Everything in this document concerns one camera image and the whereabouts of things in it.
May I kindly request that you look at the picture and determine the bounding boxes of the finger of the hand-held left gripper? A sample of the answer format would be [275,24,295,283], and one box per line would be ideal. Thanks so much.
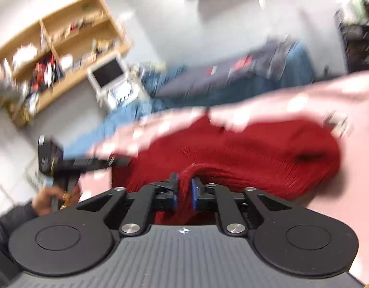
[82,156,131,171]

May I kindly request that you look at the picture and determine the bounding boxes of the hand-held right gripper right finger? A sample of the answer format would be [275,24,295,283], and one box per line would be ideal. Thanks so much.
[190,178,293,236]

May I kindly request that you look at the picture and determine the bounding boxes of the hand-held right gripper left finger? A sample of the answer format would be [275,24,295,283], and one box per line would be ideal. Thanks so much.
[77,172,179,236]

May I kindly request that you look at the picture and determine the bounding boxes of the red knitted sweater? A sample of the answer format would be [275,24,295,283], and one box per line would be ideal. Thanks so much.
[111,115,342,225]

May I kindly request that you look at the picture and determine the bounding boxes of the person's left forearm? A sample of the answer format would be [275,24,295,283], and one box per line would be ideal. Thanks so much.
[0,201,39,276]

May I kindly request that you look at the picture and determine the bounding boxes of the person's left hand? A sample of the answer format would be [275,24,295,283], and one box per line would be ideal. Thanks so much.
[31,184,82,216]

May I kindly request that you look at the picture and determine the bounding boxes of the white monitor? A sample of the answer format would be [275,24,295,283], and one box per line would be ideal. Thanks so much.
[87,52,128,92]

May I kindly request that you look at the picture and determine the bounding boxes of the blue denim cloth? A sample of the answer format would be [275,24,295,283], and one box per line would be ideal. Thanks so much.
[139,64,186,92]

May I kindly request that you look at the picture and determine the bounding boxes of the grey duvet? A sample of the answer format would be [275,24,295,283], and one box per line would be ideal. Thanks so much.
[154,36,302,98]

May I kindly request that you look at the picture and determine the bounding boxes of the blue bed cover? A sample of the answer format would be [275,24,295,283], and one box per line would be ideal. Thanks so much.
[64,43,317,156]

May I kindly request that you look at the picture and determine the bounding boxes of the pink polka dot bedsheet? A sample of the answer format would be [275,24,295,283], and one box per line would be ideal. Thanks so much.
[78,70,369,285]

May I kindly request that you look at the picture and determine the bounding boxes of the wooden shelf unit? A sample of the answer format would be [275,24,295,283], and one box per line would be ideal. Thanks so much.
[0,0,134,126]

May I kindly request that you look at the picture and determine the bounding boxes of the dark cabinet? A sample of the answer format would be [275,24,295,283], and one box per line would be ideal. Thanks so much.
[334,9,369,74]

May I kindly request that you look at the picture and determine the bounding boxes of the colourful clutter pile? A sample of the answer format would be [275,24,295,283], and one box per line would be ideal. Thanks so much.
[340,0,369,26]

